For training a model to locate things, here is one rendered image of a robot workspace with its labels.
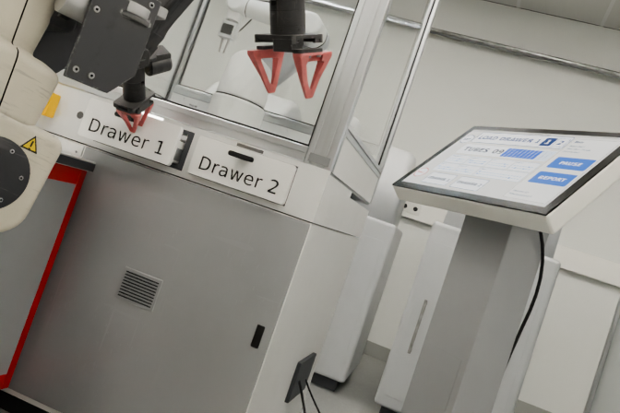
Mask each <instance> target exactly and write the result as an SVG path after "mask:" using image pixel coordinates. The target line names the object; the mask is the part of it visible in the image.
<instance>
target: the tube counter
mask: <svg viewBox="0 0 620 413"><path fill-rule="evenodd" d="M556 152H558V151H549V150H538V149H526V148H515V147H497V148H496V149H494V150H493V151H492V152H490V153H489V154H488V155H486V156H493V157H502V158H512V159H528V160H537V161H547V160H548V159H549V158H551V157H552V156H553V155H554V154H555V153H556Z"/></svg>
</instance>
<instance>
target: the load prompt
mask: <svg viewBox="0 0 620 413"><path fill-rule="evenodd" d="M573 139H575V137H564V136H534V135H518V134H502V133H486V132H483V133H482V134H480V135H479V136H477V137H476V138H474V139H473V140H472V141H471V142H476V143H487V144H499V145H510V146H523V147H534V148H556V149H561V148H563V147H564V146H566V145H567V144H568V143H569V142H571V141H572V140H573Z"/></svg>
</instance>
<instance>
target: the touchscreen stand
mask: <svg viewBox="0 0 620 413"><path fill-rule="evenodd" d="M540 262H541V242H540V236H539V232H538V231H537V230H530V229H525V228H521V227H518V226H513V225H509V224H505V223H501V222H497V221H492V220H489V219H485V218H477V217H473V216H469V215H466V216H465V219H464V221H463V224H462V227H461V230H460V233H459V237H458V241H457V244H456V247H455V250H454V253H453V255H452V258H451V261H450V264H449V267H448V270H447V274H446V277H445V280H444V283H443V286H442V289H441V291H440V294H439V297H438V300H437V303H436V306H435V310H434V313H433V316H432V319H431V322H430V324H429V327H428V330H427V333H426V336H425V340H424V342H423V347H422V350H421V353H420V356H419V359H418V361H417V364H416V367H415V370H414V373H413V376H412V378H411V383H410V386H409V389H408V392H407V394H406V397H405V400H404V403H403V406H402V409H401V412H400V413H492V410H493V407H494V404H495V400H496V397H497V394H498V391H499V387H500V384H501V382H502V379H503V376H504V373H505V370H506V367H507V363H508V359H509V356H510V353H511V350H512V348H513V345H514V342H515V339H516V336H517V332H518V330H519V325H520V322H521V319H522V316H523V314H524V311H525V308H526V304H527V301H528V298H529V296H530V293H531V288H532V285H533V282H534V279H535V276H536V273H537V270H538V267H539V264H540Z"/></svg>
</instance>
